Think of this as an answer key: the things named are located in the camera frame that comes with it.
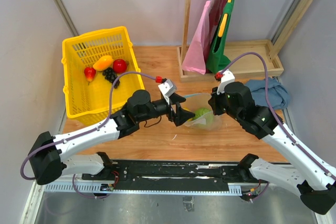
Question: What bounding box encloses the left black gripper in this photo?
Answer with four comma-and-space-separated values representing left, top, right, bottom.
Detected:
138, 93, 196, 126

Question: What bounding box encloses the green cabbage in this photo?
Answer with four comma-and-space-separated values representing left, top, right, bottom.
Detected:
193, 108, 211, 121

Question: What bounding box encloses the clear zip top bag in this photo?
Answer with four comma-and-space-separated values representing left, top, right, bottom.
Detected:
182, 93, 222, 131

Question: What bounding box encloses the red pomegranate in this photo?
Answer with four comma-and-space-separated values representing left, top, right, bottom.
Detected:
112, 59, 129, 74

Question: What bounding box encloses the yellow plastic basket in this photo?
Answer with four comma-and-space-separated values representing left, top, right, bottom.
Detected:
61, 26, 144, 126

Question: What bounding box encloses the orange yellow mango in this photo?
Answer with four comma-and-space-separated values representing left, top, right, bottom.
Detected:
93, 55, 113, 71

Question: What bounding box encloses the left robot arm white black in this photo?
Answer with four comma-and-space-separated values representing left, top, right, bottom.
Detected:
27, 90, 195, 185

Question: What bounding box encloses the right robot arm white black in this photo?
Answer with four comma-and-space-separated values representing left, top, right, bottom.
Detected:
208, 82, 335, 215

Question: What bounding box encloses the green hanging bag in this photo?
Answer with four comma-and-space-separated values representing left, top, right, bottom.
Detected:
206, 0, 235, 74

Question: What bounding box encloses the pink hanging bag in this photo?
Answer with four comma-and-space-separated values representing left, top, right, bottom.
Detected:
182, 1, 211, 74

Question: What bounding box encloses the dark red hanging bag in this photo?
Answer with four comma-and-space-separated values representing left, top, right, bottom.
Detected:
209, 0, 226, 35

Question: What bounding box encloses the wooden rack tray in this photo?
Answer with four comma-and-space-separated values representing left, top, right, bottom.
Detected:
176, 0, 336, 83

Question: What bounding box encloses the blue crumpled cloth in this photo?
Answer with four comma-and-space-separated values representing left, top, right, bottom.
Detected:
245, 78, 290, 110

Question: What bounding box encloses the black grape bunch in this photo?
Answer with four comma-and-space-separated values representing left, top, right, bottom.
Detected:
102, 67, 118, 84

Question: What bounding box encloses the red apple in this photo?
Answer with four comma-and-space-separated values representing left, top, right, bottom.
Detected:
84, 67, 96, 82

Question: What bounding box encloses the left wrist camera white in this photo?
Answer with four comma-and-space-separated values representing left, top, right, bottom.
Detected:
158, 79, 177, 104

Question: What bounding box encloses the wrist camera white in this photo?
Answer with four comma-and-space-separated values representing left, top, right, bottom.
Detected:
215, 70, 235, 94
158, 79, 177, 104

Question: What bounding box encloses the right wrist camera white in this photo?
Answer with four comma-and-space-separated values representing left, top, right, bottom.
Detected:
215, 70, 235, 94

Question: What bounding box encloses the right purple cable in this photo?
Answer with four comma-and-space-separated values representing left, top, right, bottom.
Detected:
215, 51, 336, 204

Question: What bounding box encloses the purple cable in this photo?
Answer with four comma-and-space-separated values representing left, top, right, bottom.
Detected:
20, 71, 165, 200
215, 51, 336, 204

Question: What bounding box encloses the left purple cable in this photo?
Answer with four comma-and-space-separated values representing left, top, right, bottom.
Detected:
20, 71, 165, 200

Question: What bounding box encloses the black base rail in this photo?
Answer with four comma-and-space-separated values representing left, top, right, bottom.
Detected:
80, 159, 259, 194

